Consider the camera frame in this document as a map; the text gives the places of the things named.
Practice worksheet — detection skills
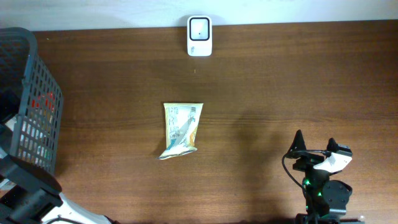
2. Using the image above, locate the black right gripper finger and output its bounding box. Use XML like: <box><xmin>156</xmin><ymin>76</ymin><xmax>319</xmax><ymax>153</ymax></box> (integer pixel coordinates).
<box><xmin>326</xmin><ymin>138</ymin><xmax>339</xmax><ymax>152</ymax></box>
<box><xmin>287</xmin><ymin>129</ymin><xmax>307</xmax><ymax>159</ymax></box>

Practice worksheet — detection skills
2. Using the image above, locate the cream snack bag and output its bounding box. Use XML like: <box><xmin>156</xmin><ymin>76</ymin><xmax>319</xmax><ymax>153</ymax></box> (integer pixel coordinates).
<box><xmin>158</xmin><ymin>103</ymin><xmax>203</xmax><ymax>160</ymax></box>

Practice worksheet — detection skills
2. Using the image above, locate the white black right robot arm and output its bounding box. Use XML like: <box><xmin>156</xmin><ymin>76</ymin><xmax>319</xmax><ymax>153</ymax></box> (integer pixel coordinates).
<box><xmin>282</xmin><ymin>130</ymin><xmax>362</xmax><ymax>224</ymax></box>

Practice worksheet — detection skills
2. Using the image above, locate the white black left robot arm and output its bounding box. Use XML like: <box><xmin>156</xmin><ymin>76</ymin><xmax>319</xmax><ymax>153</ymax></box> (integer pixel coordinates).
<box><xmin>1</xmin><ymin>155</ymin><xmax>117</xmax><ymax>224</ymax></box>

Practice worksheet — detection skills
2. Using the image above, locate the white barcode scanner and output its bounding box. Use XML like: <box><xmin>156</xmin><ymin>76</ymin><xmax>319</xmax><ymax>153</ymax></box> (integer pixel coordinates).
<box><xmin>187</xmin><ymin>16</ymin><xmax>213</xmax><ymax>57</ymax></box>

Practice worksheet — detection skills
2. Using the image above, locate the grey plastic mesh basket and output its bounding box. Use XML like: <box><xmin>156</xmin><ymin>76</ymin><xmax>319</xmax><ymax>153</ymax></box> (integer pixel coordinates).
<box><xmin>1</xmin><ymin>27</ymin><xmax>63</xmax><ymax>174</ymax></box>

